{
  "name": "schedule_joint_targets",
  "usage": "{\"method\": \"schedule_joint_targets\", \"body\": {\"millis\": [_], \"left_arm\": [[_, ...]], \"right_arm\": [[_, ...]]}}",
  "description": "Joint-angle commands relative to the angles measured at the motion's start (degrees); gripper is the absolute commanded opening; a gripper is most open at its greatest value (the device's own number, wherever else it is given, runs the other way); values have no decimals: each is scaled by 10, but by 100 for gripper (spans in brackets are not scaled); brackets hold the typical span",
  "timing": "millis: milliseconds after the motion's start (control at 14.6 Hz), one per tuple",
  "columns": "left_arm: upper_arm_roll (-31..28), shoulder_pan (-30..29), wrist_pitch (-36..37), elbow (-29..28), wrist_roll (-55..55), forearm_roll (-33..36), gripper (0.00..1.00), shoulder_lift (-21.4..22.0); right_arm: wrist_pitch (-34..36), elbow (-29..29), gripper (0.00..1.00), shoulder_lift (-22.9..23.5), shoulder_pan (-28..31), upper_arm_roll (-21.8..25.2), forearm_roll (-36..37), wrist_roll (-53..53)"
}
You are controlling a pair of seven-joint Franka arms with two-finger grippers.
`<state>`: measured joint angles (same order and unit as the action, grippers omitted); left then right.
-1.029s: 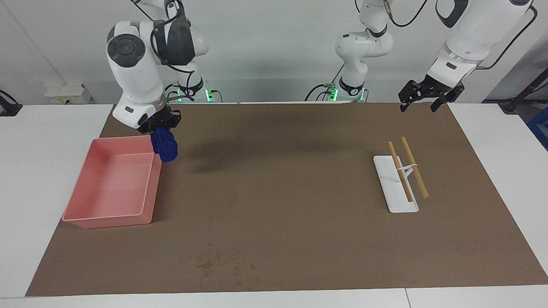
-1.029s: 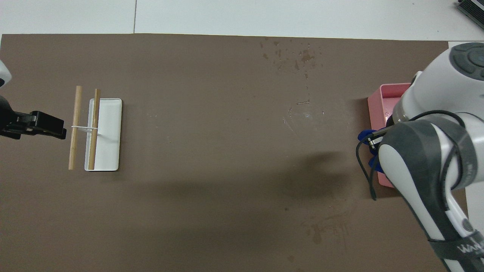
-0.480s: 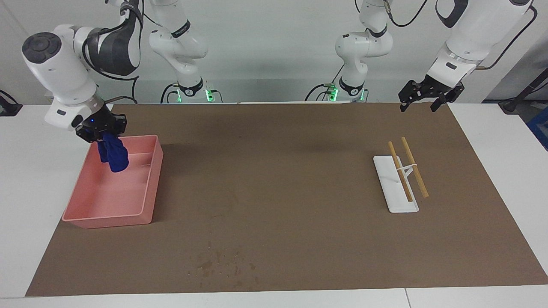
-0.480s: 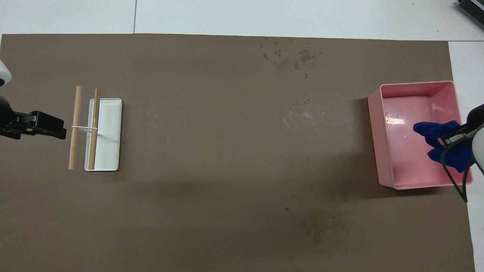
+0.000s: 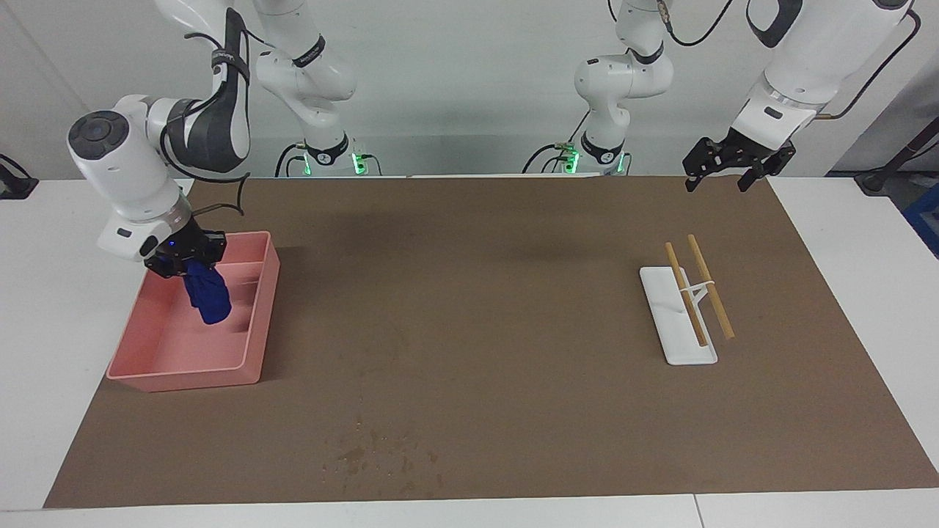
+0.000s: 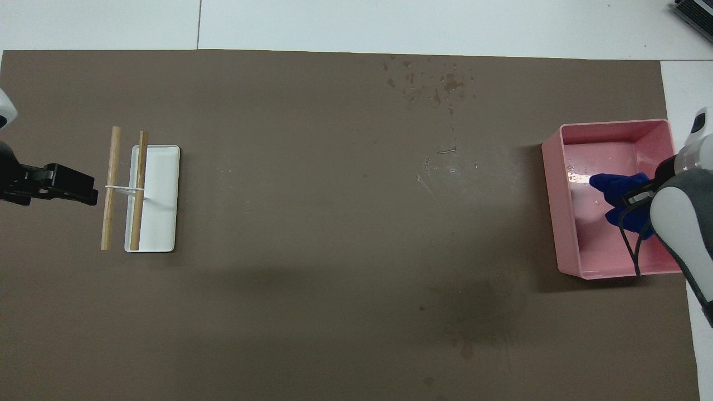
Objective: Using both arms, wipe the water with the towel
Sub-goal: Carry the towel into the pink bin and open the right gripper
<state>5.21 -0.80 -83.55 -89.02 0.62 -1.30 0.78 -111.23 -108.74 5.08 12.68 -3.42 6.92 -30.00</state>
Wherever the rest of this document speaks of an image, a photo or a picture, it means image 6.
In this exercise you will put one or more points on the long light wooden dowel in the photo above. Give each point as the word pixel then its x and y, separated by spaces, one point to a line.
pixel 111 167

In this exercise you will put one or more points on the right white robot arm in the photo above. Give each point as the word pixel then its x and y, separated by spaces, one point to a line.
pixel 679 211

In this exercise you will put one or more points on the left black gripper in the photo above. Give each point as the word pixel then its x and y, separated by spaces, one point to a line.
pixel 10 172

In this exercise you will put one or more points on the pink plastic bin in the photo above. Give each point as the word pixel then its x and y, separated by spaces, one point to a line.
pixel 601 245

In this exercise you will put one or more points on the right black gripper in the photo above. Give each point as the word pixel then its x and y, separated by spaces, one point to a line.
pixel 667 170

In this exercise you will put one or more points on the brown table mat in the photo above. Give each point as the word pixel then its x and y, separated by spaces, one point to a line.
pixel 306 167

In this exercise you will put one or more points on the blue towel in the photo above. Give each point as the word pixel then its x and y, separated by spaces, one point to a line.
pixel 618 186

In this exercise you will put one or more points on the white rectangular tray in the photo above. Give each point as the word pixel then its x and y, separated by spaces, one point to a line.
pixel 161 211

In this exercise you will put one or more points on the short darker wooden dowel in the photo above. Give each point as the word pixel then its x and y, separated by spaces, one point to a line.
pixel 140 167

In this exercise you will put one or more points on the grey ribbed device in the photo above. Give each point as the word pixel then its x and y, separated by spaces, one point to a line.
pixel 699 11

